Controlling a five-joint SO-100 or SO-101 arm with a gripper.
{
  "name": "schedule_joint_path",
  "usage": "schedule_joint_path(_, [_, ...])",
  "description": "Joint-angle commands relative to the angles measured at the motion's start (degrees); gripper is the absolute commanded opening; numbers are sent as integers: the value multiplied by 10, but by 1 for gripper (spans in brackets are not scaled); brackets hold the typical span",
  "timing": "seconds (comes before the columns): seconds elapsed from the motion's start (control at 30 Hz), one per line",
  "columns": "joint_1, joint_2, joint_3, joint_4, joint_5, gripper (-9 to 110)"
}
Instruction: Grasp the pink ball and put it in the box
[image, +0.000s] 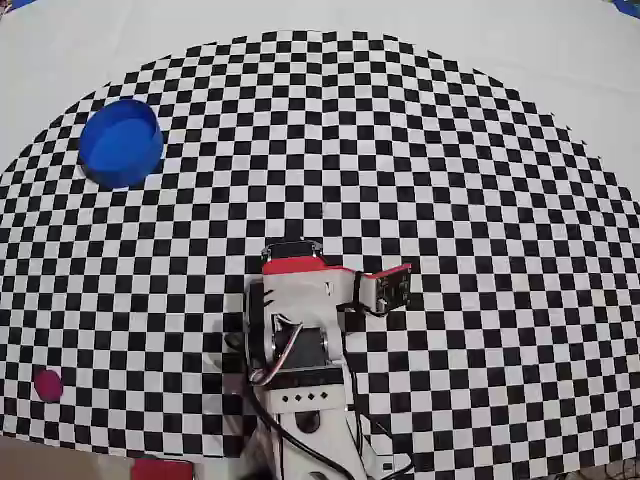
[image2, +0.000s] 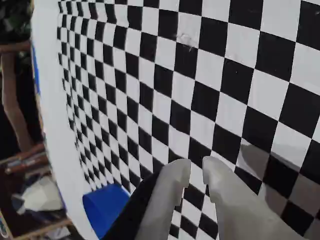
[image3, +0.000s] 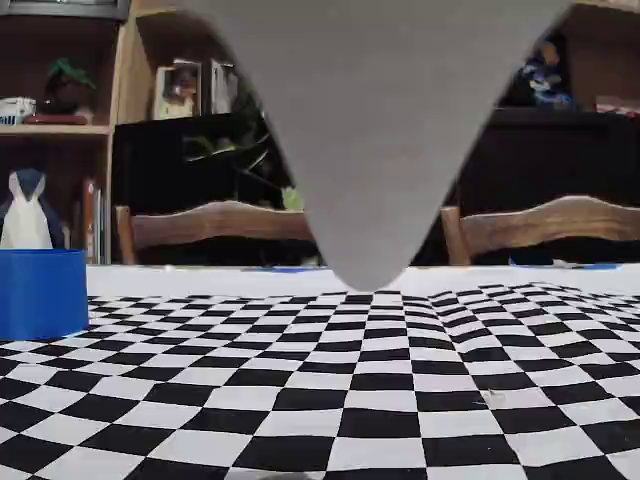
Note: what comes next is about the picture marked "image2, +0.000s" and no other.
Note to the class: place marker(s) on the black-and-white gripper finger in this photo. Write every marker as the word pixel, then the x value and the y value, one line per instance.
pixel 165 190

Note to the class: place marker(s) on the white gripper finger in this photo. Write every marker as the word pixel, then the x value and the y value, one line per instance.
pixel 237 212

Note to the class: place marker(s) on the blue round box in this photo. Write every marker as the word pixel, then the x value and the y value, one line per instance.
pixel 105 207

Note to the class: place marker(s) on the wooden bookshelf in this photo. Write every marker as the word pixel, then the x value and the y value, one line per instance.
pixel 50 226

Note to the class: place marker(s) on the blue and white penguin figure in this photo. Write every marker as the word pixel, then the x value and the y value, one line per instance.
pixel 37 195

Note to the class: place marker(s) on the white checkerboard paper mat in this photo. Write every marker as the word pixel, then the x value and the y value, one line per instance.
pixel 225 75

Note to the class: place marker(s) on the wooden chair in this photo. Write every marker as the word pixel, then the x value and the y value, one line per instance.
pixel 18 117

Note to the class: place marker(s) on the blue tape strip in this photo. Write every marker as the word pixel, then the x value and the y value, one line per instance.
pixel 36 72

